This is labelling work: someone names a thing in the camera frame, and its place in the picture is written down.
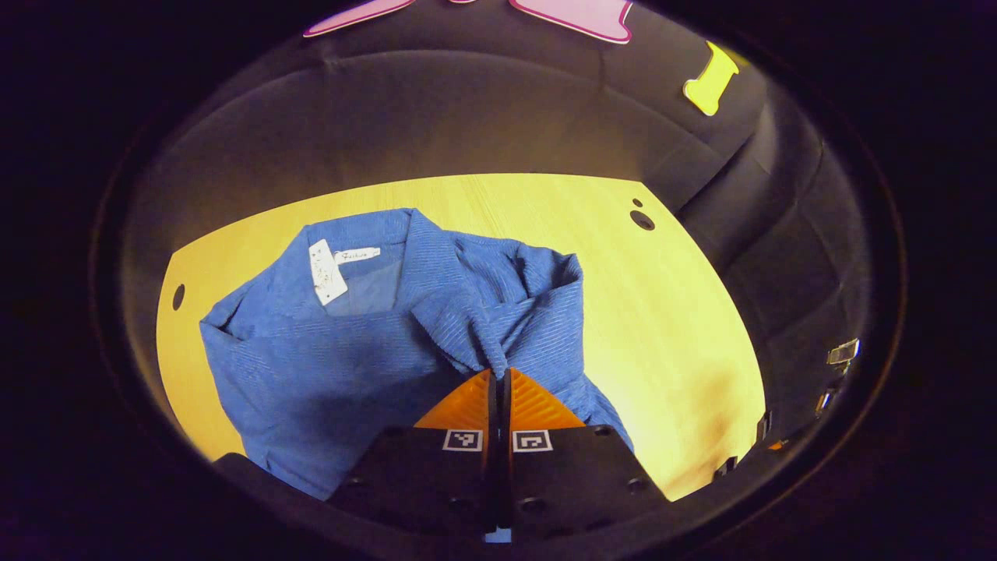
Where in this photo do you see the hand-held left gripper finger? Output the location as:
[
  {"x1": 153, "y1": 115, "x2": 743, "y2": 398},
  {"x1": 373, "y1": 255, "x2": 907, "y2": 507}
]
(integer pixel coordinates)
[
  {"x1": 498, "y1": 368, "x2": 671, "y2": 540},
  {"x1": 327, "y1": 368, "x2": 499, "y2": 538}
]

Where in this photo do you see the blue knit jacket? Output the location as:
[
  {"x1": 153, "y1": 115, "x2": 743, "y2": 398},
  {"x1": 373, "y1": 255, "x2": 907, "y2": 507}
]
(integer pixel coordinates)
[{"x1": 199, "y1": 207, "x2": 636, "y2": 501}]

